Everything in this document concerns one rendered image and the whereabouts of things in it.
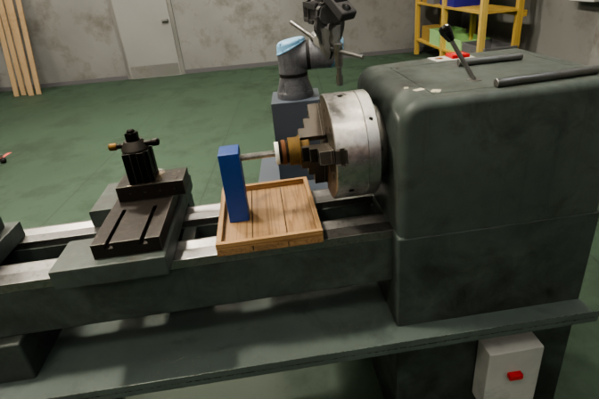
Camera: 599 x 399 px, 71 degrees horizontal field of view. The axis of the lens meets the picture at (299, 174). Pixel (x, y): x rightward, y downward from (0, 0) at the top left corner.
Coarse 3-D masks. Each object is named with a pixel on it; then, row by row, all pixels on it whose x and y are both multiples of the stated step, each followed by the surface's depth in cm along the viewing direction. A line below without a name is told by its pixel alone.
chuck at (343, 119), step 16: (320, 96) 125; (352, 96) 117; (336, 112) 113; (352, 112) 113; (336, 128) 111; (352, 128) 111; (336, 144) 111; (352, 144) 111; (352, 160) 112; (368, 160) 112; (336, 176) 115; (352, 176) 114; (368, 176) 115; (336, 192) 119; (352, 192) 121
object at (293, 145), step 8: (296, 136) 125; (280, 144) 122; (288, 144) 122; (296, 144) 122; (304, 144) 123; (280, 152) 122; (288, 152) 122; (296, 152) 122; (288, 160) 123; (296, 160) 123
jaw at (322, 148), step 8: (312, 144) 122; (320, 144) 121; (328, 144) 120; (304, 152) 120; (312, 152) 117; (320, 152) 113; (328, 152) 113; (336, 152) 112; (344, 152) 112; (304, 160) 120; (312, 160) 118; (320, 160) 113; (328, 160) 113; (336, 160) 112; (344, 160) 112
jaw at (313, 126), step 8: (312, 104) 127; (320, 104) 128; (312, 112) 127; (320, 112) 127; (304, 120) 126; (312, 120) 126; (320, 120) 126; (304, 128) 125; (312, 128) 126; (320, 128) 126; (304, 136) 125; (312, 136) 125; (320, 136) 126
